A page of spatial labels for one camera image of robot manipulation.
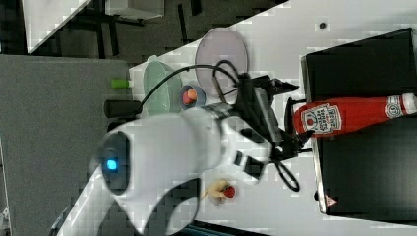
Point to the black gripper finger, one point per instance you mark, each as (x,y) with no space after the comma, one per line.
(282,87)
(297,140)

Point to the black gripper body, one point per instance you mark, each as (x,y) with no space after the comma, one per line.
(254,100)

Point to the red ketchup bottle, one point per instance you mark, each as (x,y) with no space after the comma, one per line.
(339,116)

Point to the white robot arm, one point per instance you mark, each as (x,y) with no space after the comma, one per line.
(152,168)

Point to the silver toaster oven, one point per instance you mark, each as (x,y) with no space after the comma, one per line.
(371,173)

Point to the small blue bowl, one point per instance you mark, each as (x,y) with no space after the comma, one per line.
(199,102)

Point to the lavender round plate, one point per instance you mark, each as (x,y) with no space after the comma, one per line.
(219,44)

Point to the orange toy fruit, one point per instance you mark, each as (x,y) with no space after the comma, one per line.
(192,94)

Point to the red toy fruit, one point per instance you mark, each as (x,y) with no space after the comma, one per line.
(186,99)

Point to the green oval colander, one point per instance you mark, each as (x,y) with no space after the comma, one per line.
(166,98)

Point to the toy banana fruit pile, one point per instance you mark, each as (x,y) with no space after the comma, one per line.
(218,191)

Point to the black cylindrical cup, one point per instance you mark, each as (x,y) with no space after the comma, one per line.
(122,108)

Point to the green spatula handle tip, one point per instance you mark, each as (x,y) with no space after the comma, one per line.
(121,84)

